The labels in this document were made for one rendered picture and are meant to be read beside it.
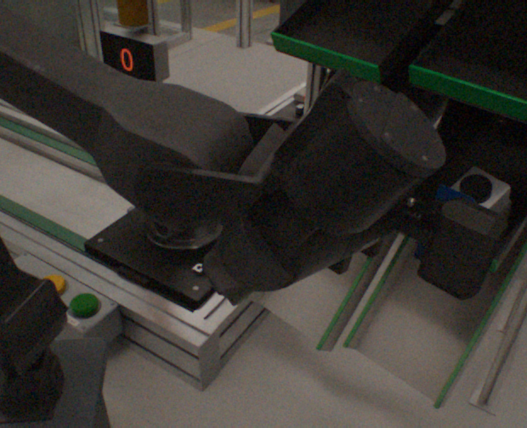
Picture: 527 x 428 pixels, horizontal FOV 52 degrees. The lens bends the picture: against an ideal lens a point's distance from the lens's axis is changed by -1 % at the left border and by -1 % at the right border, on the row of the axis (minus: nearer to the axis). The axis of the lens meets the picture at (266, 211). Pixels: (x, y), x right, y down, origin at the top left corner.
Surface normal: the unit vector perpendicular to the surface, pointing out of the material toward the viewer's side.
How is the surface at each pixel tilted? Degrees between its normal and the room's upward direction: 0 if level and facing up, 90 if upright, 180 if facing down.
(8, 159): 0
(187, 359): 90
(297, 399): 0
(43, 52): 22
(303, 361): 0
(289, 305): 45
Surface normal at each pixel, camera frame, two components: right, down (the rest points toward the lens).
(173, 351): -0.54, 0.48
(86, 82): 0.38, -0.67
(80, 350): 0.04, -0.81
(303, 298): -0.45, -0.28
